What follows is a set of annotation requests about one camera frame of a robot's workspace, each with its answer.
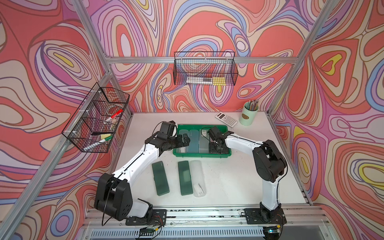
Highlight light blue pencil case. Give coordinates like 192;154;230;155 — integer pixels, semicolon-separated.
188;130;200;154

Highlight clear box with barcode label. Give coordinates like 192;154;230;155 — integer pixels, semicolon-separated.
199;129;210;154

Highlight white translucent pencil case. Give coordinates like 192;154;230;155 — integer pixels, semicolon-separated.
189;160;207;198

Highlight dark green pencil case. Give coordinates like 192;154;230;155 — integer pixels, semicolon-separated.
152;161;170;196
178;161;193;196

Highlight clear frosted pencil case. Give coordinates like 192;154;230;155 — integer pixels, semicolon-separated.
178;130;189;154

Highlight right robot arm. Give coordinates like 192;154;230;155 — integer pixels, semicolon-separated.
209;131;288;223

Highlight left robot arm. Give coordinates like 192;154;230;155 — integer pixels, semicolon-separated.
94;132;191;221

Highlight green plastic storage tray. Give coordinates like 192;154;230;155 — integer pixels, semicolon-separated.
173;125;232;158

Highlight clear box in back basket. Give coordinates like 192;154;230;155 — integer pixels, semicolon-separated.
186;77;213;85

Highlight white calculator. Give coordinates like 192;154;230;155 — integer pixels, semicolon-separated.
215;112;238;128

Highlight mint green pen cup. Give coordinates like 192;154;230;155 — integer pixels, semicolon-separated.
239;102;258;126

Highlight pens in cup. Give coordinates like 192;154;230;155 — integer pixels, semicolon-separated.
246;100;259;112

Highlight green white marker in basket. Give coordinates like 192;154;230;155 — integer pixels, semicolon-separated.
83;135;113;152

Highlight red marker in basket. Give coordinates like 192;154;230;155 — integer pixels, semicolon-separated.
106;109;123;122

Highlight yellow item in back basket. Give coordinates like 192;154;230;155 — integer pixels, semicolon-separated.
212;77;227;86

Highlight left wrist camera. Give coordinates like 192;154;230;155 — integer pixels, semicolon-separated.
157;121;177;140

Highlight black wire basket back wall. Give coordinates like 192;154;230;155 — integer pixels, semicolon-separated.
173;50;239;86

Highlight black wire basket wall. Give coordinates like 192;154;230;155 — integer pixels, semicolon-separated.
62;83;130;153
173;50;239;86

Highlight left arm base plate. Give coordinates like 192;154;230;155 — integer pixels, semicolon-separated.
126;209;167;226

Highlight black wire basket left wall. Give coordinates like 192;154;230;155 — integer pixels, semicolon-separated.
62;83;130;153

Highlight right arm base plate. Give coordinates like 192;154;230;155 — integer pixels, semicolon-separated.
241;208;287;225

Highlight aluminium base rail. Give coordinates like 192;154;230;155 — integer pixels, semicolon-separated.
76;205;338;240

